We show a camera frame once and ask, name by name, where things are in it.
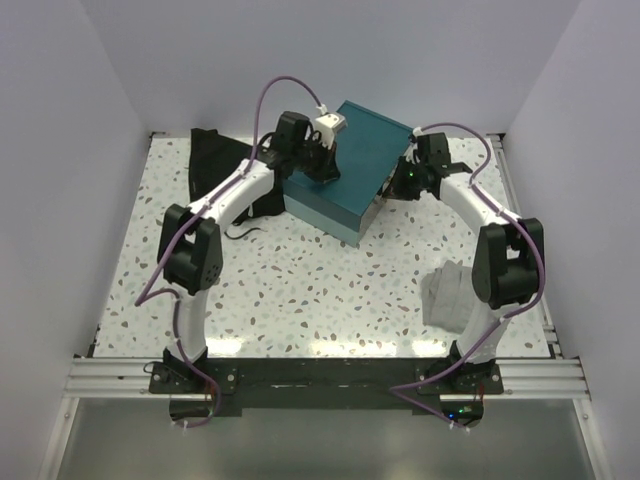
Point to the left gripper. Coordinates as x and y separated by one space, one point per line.
330 169

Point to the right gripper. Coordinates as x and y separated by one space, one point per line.
395 189

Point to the teal metal box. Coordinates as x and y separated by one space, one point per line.
367 153

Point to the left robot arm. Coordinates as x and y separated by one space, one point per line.
190 252

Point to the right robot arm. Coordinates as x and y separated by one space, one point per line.
508 273

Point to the black cloth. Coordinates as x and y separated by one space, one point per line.
213 158

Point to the grey folded cloth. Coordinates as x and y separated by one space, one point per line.
448 297

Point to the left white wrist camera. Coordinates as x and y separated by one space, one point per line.
328 126

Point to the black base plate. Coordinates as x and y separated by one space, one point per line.
227 387

